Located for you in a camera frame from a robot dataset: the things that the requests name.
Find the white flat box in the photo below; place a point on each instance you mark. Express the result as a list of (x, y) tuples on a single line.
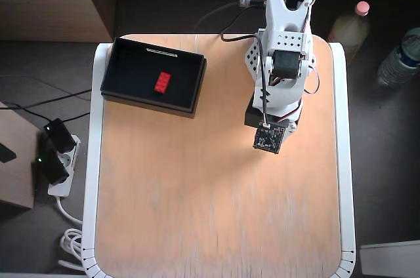
[(390, 258)]

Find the flat black device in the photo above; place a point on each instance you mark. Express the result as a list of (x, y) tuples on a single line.
[(6, 153)]

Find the clear plastic water bottle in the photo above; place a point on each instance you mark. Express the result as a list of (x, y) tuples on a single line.
[(397, 61)]

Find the white power strip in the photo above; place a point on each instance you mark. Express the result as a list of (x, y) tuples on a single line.
[(62, 189)]

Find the black power adapter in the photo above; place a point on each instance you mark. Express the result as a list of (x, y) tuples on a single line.
[(52, 166), (60, 133)]

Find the black camera circuit board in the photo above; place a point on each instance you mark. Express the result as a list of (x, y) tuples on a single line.
[(268, 138)]

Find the wooden bed frame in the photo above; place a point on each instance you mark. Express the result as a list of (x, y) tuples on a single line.
[(49, 12)]

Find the brown cardboard box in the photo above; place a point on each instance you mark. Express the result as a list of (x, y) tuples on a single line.
[(16, 179)]

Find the red lego block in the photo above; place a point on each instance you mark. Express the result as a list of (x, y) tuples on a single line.
[(162, 82)]

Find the yellow bottle with pink cap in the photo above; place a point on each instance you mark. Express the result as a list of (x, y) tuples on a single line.
[(348, 29)]

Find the black rectangular bin box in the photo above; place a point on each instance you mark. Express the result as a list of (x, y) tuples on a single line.
[(138, 71)]

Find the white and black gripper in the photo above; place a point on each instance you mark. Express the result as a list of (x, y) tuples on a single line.
[(293, 126)]

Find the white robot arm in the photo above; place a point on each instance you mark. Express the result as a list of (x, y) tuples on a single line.
[(285, 29)]

